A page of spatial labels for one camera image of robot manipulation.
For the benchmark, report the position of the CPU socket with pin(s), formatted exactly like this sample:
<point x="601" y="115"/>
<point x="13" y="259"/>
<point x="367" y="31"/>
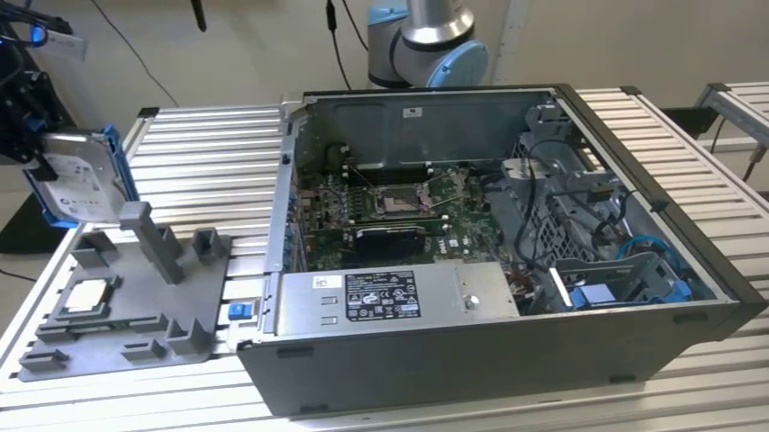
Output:
<point x="396" y="200"/>

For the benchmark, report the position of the black graphics card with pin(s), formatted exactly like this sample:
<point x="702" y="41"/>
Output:
<point x="390" y="240"/>

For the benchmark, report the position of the silver CPU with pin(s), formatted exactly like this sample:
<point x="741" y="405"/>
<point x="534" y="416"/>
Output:
<point x="88" y="296"/>

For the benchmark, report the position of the black PC case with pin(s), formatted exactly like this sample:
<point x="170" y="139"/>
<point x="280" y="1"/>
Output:
<point x="421" y="373"/>

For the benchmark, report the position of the green motherboard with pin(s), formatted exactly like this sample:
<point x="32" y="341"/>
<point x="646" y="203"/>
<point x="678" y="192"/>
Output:
<point x="462" y="234"/>

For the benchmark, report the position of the small black box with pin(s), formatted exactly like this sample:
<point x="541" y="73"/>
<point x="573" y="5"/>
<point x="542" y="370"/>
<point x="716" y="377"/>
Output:
<point x="690" y="122"/>

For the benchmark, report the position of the grey metal disk bay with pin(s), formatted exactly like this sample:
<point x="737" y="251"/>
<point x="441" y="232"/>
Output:
<point x="565" y="225"/>

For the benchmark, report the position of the grey parts rack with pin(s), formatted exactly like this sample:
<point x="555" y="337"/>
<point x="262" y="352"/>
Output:
<point x="137" y="310"/>

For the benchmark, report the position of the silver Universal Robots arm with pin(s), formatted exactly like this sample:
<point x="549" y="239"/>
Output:
<point x="433" y="27"/>

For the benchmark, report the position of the silver disk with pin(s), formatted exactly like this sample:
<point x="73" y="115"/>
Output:
<point x="77" y="180"/>

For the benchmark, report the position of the white label tag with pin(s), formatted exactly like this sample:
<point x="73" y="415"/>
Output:
<point x="60" y="44"/>

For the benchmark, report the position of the blue case latch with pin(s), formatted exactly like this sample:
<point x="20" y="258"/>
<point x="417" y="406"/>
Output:
<point x="240" y="311"/>

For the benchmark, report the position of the metal slat side table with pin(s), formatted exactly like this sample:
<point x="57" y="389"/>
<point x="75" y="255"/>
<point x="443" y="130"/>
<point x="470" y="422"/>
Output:
<point x="745" y="103"/>

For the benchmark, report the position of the grey power supply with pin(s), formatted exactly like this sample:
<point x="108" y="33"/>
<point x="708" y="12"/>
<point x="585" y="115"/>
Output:
<point x="312" y="310"/>

